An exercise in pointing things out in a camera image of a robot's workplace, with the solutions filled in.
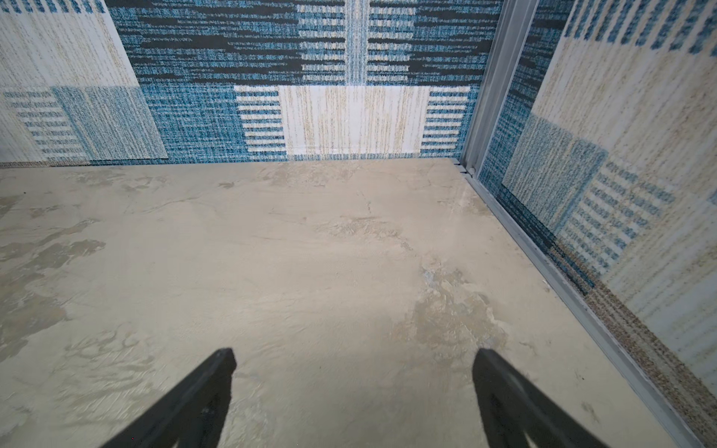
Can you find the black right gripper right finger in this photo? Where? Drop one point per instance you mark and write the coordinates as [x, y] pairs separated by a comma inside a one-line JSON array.
[[515, 413]]

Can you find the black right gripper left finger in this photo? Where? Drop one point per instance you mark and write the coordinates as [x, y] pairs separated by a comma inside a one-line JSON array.
[[191, 414]]

